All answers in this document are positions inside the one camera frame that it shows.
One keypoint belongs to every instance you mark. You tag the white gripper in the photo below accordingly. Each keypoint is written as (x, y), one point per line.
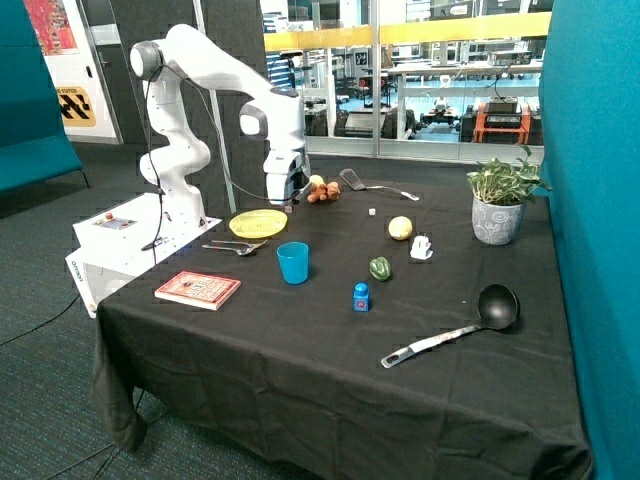
(287, 176)

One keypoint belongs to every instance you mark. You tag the blue plastic cup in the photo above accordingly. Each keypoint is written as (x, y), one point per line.
(293, 258)

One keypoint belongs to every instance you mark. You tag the silver metal fork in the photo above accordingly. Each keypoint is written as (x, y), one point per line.
(241, 244)

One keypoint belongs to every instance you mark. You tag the brown teddy bear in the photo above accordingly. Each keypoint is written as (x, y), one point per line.
(322, 191)

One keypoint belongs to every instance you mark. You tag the yellow plastic plate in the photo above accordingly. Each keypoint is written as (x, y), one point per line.
(258, 223)

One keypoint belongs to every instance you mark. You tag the black slotted spatula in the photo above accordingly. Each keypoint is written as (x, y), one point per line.
(356, 184)

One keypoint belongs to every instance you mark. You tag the silver metal spoon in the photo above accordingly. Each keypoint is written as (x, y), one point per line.
(239, 250)

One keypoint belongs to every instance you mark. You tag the yellow lemon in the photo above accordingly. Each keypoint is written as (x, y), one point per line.
(400, 228)

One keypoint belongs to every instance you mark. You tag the green toy bell pepper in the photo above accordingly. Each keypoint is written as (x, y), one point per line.
(380, 268)

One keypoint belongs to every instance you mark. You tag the red book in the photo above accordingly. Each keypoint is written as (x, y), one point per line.
(198, 290)

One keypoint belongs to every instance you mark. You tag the blue toy block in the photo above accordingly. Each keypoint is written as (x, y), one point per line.
(361, 297)

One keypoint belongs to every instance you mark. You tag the white plastic figure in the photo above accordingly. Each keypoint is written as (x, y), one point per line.
(421, 248)

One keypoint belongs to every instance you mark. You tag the black tablecloth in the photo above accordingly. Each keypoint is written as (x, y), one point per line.
(293, 373)

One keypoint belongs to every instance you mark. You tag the white robot control box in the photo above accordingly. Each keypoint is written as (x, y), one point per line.
(125, 241)

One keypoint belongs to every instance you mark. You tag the potted green plant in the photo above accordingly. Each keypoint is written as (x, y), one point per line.
(500, 192)

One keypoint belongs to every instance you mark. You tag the yellow black warning sign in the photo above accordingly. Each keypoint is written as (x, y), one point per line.
(76, 108)

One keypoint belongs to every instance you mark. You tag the black ladle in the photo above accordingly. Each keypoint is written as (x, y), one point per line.
(498, 308)

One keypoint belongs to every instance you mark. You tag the teal sofa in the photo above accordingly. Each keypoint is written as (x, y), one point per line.
(34, 145)

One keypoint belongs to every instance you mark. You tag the red wall poster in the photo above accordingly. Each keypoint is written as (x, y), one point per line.
(51, 24)

